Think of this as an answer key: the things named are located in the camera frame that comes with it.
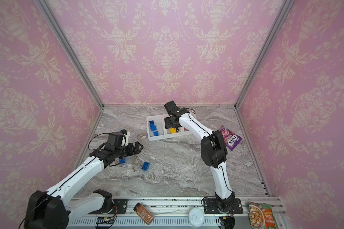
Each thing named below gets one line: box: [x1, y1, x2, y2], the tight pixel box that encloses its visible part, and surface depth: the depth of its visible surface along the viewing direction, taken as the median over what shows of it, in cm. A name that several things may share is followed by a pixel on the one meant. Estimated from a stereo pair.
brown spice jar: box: [132, 202, 154, 226], surface depth 70 cm
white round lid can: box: [188, 207, 205, 229], surface depth 67 cm
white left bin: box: [146, 114, 166, 142], surface depth 107 cm
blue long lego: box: [141, 161, 150, 172], surface depth 89 cm
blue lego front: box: [150, 123, 157, 132], surface depth 108 cm
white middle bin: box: [163, 126, 184, 139], surface depth 102 cm
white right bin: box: [182, 126, 190, 136], surface depth 102 cm
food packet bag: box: [246, 201, 277, 229], surface depth 72 cm
